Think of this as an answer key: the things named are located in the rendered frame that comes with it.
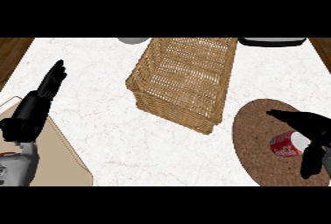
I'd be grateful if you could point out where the grey round object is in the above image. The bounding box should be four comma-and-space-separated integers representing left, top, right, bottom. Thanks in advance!
117, 38, 151, 46

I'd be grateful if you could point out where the red soda can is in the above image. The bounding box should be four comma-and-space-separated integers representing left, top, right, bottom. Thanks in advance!
269, 130, 312, 158

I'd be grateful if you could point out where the beige cutting board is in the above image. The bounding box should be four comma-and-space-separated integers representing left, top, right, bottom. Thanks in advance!
0, 95, 95, 187

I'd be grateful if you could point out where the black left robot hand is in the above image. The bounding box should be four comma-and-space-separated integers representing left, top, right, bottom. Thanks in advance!
0, 59, 68, 144

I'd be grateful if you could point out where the brown round woven placemat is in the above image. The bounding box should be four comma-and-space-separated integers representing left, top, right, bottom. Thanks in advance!
232, 98, 331, 187

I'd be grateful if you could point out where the tan wicker basket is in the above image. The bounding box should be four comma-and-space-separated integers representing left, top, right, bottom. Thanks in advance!
124, 38, 239, 136

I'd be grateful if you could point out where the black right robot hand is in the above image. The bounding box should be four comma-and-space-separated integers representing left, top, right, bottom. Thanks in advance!
265, 109, 331, 180

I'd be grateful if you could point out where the black and white appliance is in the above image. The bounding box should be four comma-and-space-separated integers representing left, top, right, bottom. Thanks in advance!
236, 38, 307, 48

